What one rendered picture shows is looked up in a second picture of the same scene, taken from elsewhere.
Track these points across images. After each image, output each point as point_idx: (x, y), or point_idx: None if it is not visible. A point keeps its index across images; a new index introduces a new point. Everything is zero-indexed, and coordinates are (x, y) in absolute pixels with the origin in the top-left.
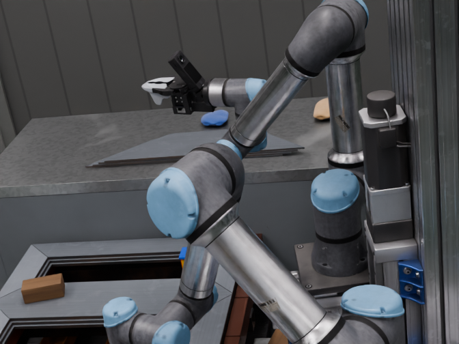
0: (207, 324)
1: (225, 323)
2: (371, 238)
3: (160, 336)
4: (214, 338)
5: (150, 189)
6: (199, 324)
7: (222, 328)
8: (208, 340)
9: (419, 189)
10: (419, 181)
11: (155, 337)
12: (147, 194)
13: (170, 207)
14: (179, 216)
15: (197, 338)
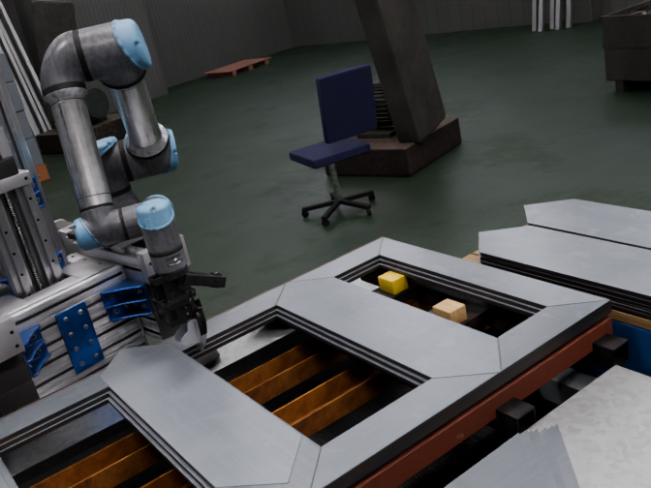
0: (8, 425)
1: (0, 418)
2: (11, 176)
3: (167, 198)
4: (33, 407)
5: (135, 29)
6: (11, 429)
7: (13, 412)
8: (40, 407)
9: (8, 109)
10: (8, 101)
11: (169, 200)
12: (135, 36)
13: (141, 38)
14: (144, 43)
15: (39, 414)
